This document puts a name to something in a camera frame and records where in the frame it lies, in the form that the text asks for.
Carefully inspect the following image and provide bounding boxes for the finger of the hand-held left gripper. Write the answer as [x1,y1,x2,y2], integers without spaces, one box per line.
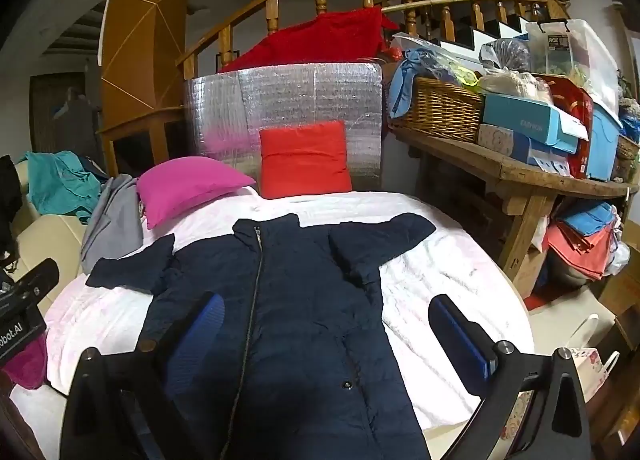
[11,258,61,298]

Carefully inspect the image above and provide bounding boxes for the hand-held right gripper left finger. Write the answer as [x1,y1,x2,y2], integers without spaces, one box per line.
[59,292,226,460]

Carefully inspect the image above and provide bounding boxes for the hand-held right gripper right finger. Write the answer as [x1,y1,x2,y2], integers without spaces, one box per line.
[429,294,608,460]

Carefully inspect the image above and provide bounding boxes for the navy down coat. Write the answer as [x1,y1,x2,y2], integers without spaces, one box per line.
[86,212,437,460]

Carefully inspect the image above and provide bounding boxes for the beige sofa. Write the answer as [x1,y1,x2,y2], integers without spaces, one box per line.
[10,160,91,311]

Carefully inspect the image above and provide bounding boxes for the magenta cloth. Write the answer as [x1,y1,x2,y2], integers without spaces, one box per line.
[0,335,48,391]

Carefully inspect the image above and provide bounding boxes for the pale pink blanket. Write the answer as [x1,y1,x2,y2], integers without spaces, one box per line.
[10,187,536,460]

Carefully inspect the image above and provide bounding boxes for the black garment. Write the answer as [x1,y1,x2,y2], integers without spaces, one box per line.
[0,155,23,261]

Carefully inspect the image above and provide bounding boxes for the grey garment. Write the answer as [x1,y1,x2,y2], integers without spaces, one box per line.
[80,174,146,275]

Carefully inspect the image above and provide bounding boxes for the teal garment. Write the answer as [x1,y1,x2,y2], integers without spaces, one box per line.
[25,150,108,225]

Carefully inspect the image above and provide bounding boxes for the floral tissue box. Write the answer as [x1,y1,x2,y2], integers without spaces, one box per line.
[570,347,613,401]

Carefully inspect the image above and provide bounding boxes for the magenta pillow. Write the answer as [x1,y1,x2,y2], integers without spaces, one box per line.
[136,156,257,231]

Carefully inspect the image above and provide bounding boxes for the coral fabric bags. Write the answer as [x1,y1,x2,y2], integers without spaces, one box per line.
[545,220,618,283]

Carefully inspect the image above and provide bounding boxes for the dark wooden door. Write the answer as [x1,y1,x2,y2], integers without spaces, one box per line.
[30,72,101,165]

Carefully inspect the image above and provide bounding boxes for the wooden bench table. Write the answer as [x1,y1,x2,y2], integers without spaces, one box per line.
[387,125,633,291]

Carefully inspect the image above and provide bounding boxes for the blue fabric bag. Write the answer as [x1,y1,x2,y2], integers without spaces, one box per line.
[560,202,618,235]

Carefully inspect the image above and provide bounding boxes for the red pillow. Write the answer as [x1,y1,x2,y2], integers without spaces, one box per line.
[259,121,353,201]

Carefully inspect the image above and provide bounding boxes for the patterned tissue box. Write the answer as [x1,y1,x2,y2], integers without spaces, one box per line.
[477,124,532,161]

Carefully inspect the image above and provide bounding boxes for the light blue cardboard box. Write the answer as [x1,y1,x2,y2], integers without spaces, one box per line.
[481,92,591,155]

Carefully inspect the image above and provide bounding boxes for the large wicker basket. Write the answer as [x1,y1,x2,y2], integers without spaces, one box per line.
[389,77,486,145]

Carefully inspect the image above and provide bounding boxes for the blue plastic bin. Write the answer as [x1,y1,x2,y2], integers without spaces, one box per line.
[585,102,623,183]

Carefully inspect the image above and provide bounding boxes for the silver foil mat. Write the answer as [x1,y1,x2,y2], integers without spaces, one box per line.
[182,61,385,193]

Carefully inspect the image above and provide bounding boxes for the blue cloth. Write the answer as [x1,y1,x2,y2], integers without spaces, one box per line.
[387,48,451,118]

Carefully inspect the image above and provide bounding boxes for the orange wooden cabinet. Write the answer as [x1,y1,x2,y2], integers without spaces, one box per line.
[97,0,198,175]

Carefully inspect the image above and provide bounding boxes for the white filled plastic bag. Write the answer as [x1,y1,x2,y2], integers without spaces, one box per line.
[477,67,553,103]

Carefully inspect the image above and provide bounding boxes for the red gift box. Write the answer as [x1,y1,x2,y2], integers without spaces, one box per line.
[542,74,596,179]

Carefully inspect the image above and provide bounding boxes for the plastic bag with dark contents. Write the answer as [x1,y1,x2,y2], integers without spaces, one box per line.
[479,38,532,73]

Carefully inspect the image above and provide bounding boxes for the dark red blanket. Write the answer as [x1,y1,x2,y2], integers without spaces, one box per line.
[220,4,396,74]

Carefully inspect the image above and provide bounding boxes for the clear plastic storage box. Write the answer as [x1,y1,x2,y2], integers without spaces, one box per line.
[525,18,621,113]

